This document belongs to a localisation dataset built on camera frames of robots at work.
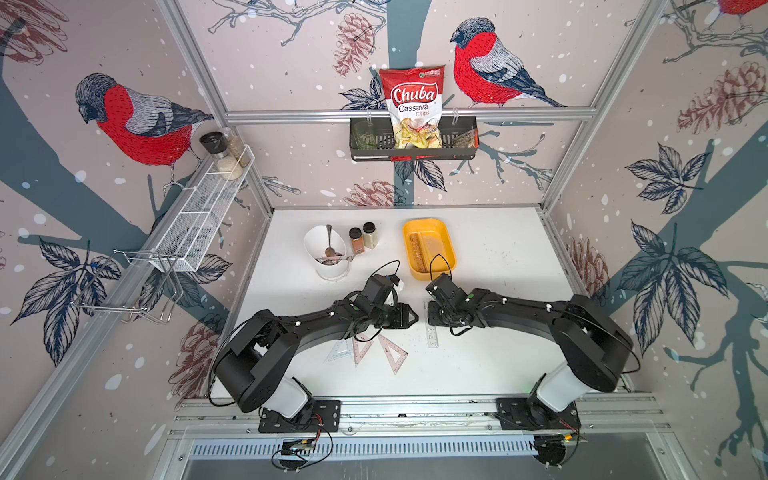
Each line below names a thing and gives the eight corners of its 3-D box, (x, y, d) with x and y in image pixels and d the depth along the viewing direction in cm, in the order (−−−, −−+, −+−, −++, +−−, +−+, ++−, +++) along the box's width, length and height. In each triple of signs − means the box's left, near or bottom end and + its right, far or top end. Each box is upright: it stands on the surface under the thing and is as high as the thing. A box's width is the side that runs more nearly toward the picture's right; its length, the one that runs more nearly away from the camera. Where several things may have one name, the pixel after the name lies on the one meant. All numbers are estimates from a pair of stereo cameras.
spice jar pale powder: (366, 250, 109) (364, 234, 102) (363, 239, 113) (361, 223, 106) (378, 247, 110) (376, 231, 103) (374, 237, 113) (373, 221, 106)
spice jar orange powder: (351, 254, 108) (348, 237, 101) (352, 244, 111) (349, 227, 104) (364, 254, 108) (361, 237, 100) (364, 244, 111) (362, 227, 104)
